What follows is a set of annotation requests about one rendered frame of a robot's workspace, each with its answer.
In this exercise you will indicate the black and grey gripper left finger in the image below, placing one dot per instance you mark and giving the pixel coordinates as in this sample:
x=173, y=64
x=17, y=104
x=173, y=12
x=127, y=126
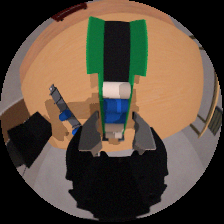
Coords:
x=85, y=143

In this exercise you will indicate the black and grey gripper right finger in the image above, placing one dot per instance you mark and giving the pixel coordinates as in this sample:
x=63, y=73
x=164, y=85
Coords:
x=147, y=142

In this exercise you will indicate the white short plastic bar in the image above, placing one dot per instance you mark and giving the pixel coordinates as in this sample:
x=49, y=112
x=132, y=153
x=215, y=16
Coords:
x=116, y=90

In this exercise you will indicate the beige cylinder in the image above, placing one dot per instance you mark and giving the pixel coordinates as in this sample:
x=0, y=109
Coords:
x=114, y=127
x=113, y=135

